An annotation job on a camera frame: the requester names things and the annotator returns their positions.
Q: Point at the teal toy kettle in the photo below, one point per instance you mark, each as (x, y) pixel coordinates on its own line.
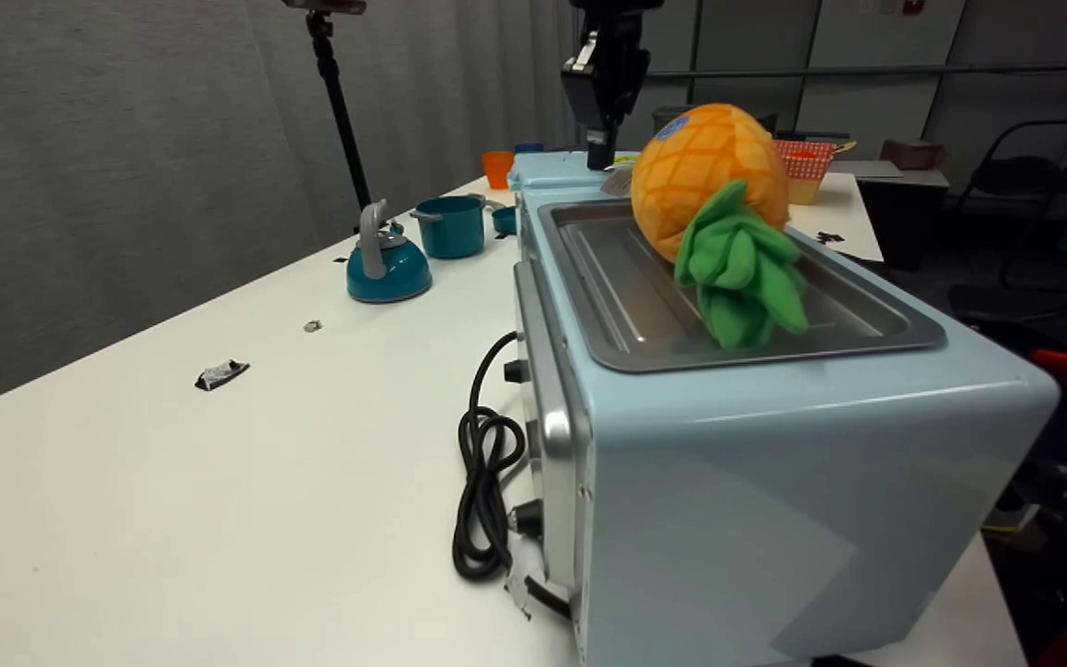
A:
(390, 281)

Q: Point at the orange plastic cup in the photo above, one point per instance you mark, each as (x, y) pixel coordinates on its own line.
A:
(500, 168)

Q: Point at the light blue breakfast maker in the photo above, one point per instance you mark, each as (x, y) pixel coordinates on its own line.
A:
(805, 494)

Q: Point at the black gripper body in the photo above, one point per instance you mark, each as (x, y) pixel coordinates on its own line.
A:
(614, 62)

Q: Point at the black tripod stand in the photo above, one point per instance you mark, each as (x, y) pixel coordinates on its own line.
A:
(338, 99)

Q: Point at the pineapple plush toy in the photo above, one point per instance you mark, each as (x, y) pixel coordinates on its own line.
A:
(706, 171)

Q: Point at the brown box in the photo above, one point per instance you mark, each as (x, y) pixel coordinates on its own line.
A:
(912, 152)

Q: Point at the small black metal clip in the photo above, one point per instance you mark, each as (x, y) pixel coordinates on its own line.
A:
(219, 375)

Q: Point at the black cabinet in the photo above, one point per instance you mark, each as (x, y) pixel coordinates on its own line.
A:
(906, 218)

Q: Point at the red plastic basket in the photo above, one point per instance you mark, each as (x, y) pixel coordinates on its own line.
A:
(813, 160)

